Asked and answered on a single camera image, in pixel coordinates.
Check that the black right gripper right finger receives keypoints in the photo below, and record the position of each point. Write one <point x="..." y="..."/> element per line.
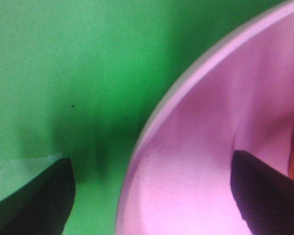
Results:
<point x="264" y="196"/>

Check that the clear tape patch right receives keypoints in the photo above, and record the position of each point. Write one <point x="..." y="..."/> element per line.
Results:
<point x="14" y="174"/>

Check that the pink round plate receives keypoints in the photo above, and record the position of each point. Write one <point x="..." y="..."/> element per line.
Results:
<point x="239" y="95"/>

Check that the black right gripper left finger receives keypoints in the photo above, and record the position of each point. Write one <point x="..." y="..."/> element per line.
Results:
<point x="43" y="205"/>

